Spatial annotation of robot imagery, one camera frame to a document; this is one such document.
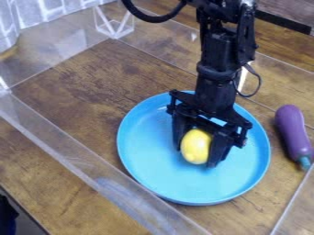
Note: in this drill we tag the clear acrylic enclosure wall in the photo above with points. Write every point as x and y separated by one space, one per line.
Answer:
70 82

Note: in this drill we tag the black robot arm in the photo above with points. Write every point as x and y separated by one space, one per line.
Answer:
228 46

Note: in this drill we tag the purple toy eggplant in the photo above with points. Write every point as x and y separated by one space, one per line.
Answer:
289 124

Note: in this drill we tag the clear acrylic corner bracket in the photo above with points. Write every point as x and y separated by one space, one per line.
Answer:
112 20

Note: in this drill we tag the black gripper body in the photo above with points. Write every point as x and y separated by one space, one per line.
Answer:
212 101

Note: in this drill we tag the blue round tray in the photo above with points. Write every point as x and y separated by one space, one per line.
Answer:
171 169

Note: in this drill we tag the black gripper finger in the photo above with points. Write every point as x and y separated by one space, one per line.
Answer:
220 145
183 122

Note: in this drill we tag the yellow lemon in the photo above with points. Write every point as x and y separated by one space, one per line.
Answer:
195 146

